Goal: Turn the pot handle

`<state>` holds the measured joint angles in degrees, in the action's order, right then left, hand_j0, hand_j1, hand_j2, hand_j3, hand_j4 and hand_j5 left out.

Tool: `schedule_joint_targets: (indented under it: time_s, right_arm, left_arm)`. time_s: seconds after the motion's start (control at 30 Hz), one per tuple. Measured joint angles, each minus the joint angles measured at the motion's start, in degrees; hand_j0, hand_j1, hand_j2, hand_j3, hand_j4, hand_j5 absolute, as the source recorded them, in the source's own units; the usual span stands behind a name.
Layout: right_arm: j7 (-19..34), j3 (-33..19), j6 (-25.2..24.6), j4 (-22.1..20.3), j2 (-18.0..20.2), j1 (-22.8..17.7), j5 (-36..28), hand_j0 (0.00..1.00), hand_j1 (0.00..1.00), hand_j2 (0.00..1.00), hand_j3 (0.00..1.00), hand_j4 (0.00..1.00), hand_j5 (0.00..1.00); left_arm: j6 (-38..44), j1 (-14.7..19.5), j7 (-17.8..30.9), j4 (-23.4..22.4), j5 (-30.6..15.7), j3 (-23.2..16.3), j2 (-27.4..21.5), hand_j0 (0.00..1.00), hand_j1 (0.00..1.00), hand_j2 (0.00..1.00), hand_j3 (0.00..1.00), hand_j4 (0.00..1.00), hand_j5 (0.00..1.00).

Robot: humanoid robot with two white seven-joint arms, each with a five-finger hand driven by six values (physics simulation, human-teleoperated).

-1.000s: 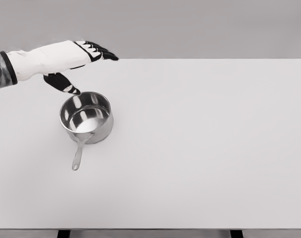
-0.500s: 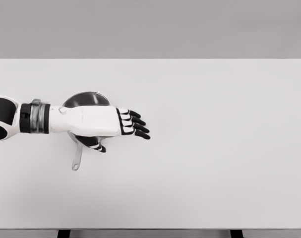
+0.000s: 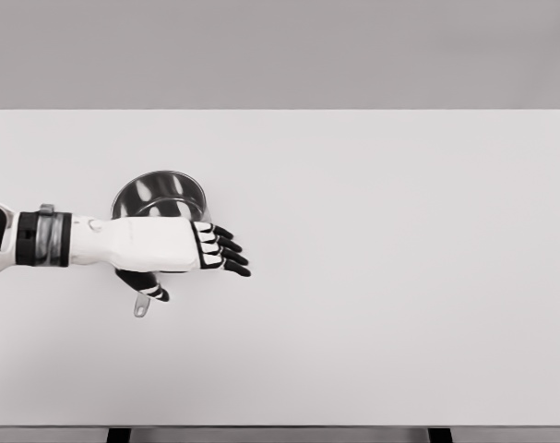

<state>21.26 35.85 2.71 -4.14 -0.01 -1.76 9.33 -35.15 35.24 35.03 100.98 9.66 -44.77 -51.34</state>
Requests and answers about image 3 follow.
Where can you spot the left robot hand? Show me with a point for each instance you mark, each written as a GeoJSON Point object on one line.
{"type": "Point", "coordinates": [159, 244]}

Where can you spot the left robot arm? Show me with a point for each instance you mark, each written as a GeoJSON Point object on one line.
{"type": "Point", "coordinates": [44, 239]}

